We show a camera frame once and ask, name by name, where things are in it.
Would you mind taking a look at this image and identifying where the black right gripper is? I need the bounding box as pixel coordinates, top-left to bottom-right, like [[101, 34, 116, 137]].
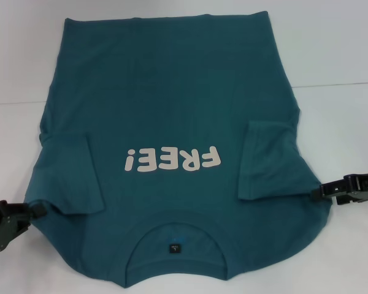
[[312, 170, 368, 206]]

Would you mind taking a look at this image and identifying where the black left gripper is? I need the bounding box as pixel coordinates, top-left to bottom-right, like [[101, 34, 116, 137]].
[[0, 200, 48, 254]]

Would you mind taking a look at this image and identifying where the teal FREE print t-shirt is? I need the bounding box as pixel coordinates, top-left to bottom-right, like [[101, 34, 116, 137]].
[[23, 10, 332, 272]]

